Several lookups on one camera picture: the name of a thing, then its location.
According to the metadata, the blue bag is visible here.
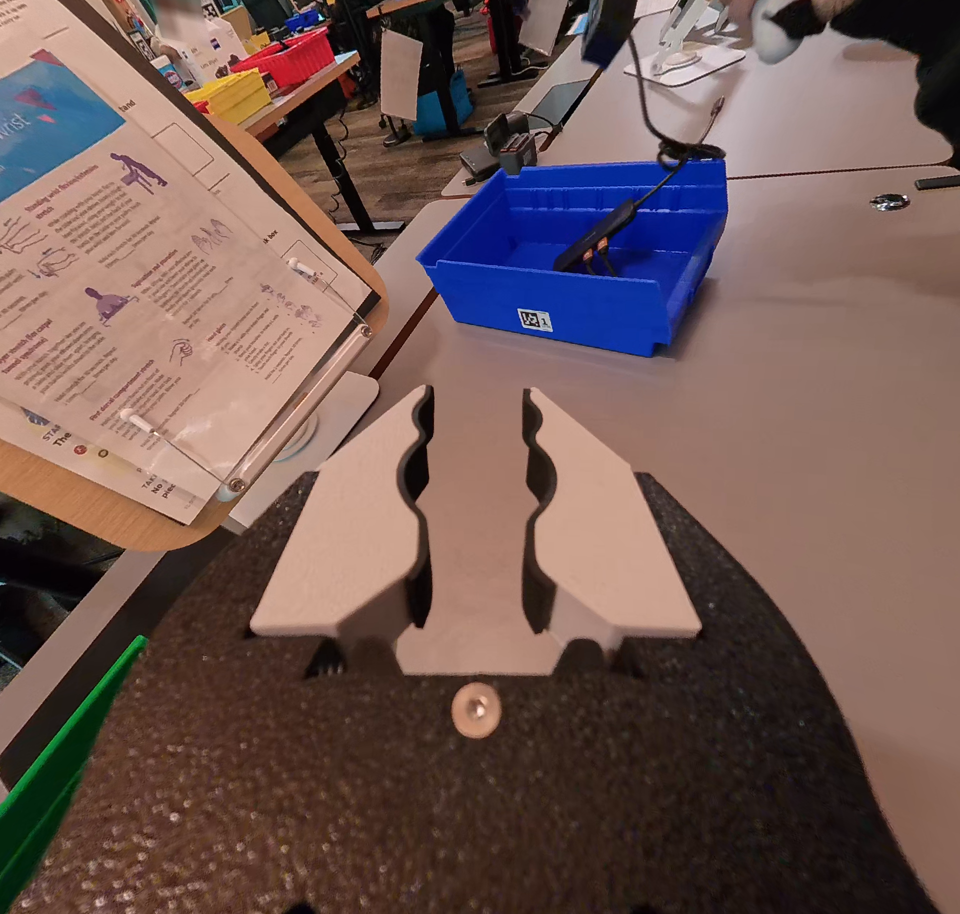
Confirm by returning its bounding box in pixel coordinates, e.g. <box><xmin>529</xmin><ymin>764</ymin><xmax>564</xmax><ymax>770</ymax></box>
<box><xmin>414</xmin><ymin>66</ymin><xmax>476</xmax><ymax>139</ymax></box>

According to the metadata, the slim hub cable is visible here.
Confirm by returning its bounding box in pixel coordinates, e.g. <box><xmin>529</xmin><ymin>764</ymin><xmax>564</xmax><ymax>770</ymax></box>
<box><xmin>633</xmin><ymin>95</ymin><xmax>727</xmax><ymax>210</ymax></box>

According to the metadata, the wooden office desk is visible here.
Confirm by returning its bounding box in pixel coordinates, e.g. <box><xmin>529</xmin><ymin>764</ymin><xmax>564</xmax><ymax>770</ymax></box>
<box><xmin>238</xmin><ymin>51</ymin><xmax>410</xmax><ymax>236</ymax></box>
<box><xmin>366</xmin><ymin>0</ymin><xmax>530</xmax><ymax>90</ymax></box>

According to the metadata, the instruction sheet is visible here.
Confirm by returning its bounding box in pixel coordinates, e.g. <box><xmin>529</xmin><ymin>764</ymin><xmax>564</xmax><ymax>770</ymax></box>
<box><xmin>0</xmin><ymin>0</ymin><xmax>376</xmax><ymax>527</ymax></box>

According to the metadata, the yellow plastic bin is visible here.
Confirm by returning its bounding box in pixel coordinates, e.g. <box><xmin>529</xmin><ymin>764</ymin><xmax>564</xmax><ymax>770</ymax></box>
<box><xmin>183</xmin><ymin>70</ymin><xmax>272</xmax><ymax>125</ymax></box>

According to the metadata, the black battery charger dock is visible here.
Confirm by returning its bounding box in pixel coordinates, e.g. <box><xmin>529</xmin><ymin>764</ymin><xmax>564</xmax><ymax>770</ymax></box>
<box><xmin>459</xmin><ymin>111</ymin><xmax>540</xmax><ymax>188</ymax></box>

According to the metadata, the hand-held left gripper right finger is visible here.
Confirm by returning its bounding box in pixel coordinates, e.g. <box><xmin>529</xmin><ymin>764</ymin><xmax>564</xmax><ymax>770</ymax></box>
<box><xmin>521</xmin><ymin>386</ymin><xmax>704</xmax><ymax>654</ymax></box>

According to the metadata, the green plastic bin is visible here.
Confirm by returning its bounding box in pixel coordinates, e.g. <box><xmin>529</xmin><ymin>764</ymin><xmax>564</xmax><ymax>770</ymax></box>
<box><xmin>0</xmin><ymin>635</ymin><xmax>148</xmax><ymax>890</ymax></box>

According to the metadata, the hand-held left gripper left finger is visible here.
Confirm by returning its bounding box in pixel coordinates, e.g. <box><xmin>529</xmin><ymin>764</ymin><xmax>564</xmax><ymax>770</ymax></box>
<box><xmin>249</xmin><ymin>383</ymin><xmax>436</xmax><ymax>644</ymax></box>

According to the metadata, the person's right forearm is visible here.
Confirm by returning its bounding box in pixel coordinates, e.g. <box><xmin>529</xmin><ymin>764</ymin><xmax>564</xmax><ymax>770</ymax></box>
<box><xmin>828</xmin><ymin>0</ymin><xmax>960</xmax><ymax>169</ymax></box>

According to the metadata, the red plastic bin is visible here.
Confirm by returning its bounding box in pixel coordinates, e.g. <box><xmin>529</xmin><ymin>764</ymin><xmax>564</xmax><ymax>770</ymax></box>
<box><xmin>231</xmin><ymin>27</ymin><xmax>336</xmax><ymax>96</ymax></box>

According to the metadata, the white hanging panel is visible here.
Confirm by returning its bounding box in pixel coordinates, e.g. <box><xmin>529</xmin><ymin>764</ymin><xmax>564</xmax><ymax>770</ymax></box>
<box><xmin>380</xmin><ymin>31</ymin><xmax>425</xmax><ymax>123</ymax></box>

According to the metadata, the blue plastic bin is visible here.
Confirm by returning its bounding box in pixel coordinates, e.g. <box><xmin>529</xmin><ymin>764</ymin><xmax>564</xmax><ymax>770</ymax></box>
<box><xmin>417</xmin><ymin>160</ymin><xmax>729</xmax><ymax>359</ymax></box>

